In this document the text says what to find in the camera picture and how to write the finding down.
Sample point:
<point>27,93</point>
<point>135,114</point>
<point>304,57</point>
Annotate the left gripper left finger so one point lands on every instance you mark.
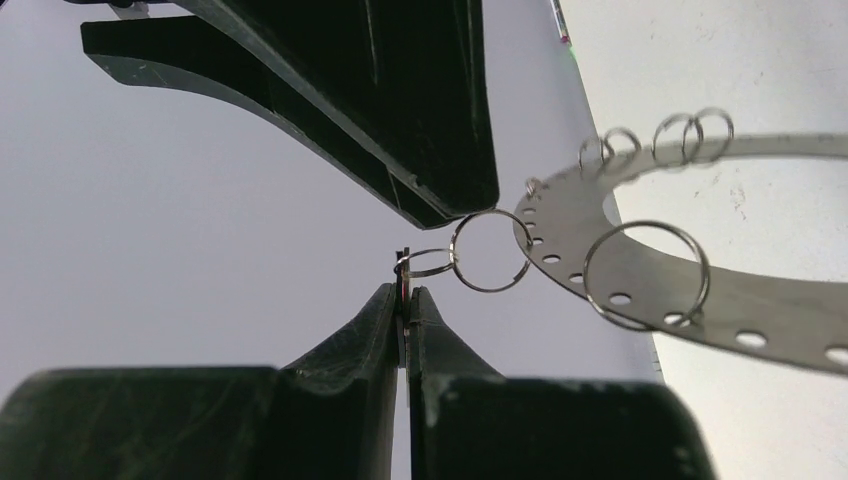
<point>327,415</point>

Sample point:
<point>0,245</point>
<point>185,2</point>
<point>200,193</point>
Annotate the red white marker pen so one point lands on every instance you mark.
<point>559,18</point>

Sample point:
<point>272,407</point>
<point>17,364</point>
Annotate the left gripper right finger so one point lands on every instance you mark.
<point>468,421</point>

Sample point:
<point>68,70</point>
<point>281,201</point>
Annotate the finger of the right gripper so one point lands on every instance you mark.
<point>405,80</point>
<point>187,54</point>

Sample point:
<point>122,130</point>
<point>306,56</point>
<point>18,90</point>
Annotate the metal perforated ring plate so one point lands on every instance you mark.
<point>565,232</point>

